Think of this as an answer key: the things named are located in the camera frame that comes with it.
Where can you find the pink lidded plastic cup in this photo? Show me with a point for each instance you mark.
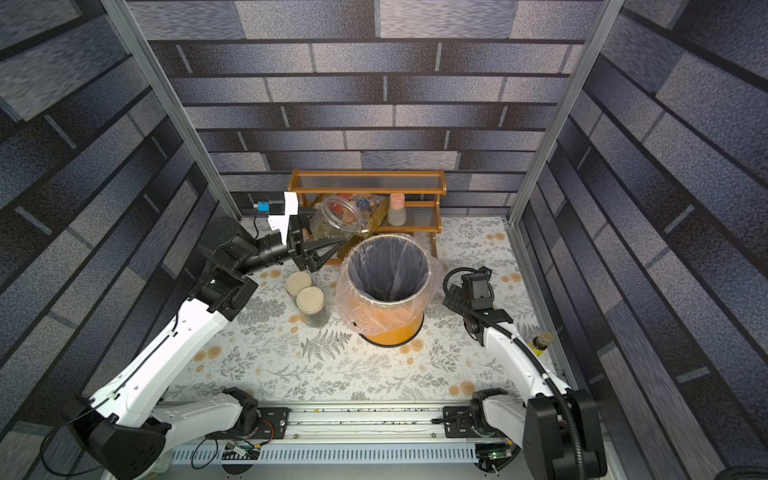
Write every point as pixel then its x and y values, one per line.
pixel 397 213

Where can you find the clear plastic bin liner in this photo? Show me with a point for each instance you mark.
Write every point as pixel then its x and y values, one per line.
pixel 384 288

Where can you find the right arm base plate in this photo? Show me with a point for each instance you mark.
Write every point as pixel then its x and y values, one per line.
pixel 457 424

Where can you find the floral table mat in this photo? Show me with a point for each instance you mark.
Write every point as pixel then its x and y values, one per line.
pixel 272 354

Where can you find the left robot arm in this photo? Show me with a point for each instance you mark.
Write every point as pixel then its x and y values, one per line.
pixel 120 425

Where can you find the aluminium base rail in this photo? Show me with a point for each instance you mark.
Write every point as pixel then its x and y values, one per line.
pixel 347 434

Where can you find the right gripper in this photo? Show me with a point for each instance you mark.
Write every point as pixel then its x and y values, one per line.
pixel 455 300

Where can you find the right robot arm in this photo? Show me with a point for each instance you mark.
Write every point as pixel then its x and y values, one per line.
pixel 556 426

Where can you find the colourful candy bag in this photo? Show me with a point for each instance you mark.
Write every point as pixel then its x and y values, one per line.
pixel 372 206

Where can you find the glass jar beige lid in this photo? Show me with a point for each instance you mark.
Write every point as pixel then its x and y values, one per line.
pixel 311 303

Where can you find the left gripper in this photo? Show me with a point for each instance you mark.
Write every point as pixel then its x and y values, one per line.
pixel 302 254

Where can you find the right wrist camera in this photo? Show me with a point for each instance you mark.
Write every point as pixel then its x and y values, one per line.
pixel 481 277

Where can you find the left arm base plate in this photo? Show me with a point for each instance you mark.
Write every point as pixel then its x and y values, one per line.
pixel 263 424

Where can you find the glass tea jar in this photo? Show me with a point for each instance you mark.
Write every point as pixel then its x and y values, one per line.
pixel 336 218

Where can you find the orange trash bin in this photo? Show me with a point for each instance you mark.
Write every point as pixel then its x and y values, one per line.
pixel 393 330

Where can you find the wooden two-tier shelf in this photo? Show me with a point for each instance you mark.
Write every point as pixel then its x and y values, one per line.
pixel 423 193

